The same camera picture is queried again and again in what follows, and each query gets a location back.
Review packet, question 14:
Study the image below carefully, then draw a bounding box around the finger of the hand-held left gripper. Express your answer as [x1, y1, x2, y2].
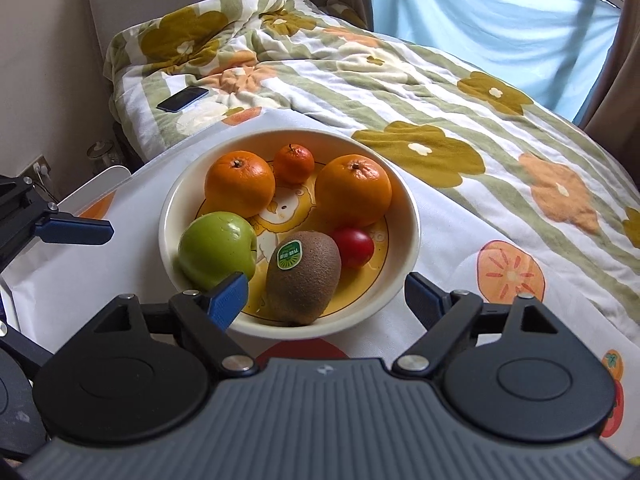
[0, 175, 115, 274]
[0, 323, 54, 377]

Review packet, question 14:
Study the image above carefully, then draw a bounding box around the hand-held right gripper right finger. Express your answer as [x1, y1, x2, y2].
[392, 272, 562, 380]

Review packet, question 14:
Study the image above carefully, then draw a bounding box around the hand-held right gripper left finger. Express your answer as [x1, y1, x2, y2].
[85, 270, 260, 380]

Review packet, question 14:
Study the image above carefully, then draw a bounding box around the green apple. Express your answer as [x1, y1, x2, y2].
[178, 211, 258, 292]

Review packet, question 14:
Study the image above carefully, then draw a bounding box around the cream bowl with bear print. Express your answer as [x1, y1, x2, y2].
[158, 129, 421, 340]

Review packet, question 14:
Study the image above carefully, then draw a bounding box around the brown kiwi with green sticker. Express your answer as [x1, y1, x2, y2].
[265, 231, 342, 325]

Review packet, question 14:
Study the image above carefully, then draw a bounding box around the red tomato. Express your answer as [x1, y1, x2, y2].
[332, 227, 375, 269]

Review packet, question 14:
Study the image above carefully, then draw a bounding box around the large orange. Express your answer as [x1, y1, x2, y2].
[204, 150, 276, 219]
[314, 155, 393, 229]

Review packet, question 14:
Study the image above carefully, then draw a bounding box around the small mandarin orange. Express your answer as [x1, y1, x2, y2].
[273, 144, 316, 185]

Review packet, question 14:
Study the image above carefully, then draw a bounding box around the white table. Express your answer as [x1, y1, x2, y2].
[56, 165, 132, 213]

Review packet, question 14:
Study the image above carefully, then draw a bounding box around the white fruit-print cloth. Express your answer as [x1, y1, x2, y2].
[0, 109, 632, 441]

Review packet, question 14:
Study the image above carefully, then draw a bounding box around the glass jar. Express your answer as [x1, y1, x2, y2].
[87, 140, 124, 172]

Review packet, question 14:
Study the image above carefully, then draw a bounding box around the dark smartphone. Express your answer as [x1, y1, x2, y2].
[156, 86, 210, 113]

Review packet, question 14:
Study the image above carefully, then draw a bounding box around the floral striped blanket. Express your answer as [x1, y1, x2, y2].
[105, 0, 640, 347]

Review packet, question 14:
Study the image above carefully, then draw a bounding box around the beige headboard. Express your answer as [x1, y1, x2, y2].
[85, 0, 241, 92]

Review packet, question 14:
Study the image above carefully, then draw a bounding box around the light blue curtain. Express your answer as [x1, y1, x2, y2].
[366, 0, 624, 132]

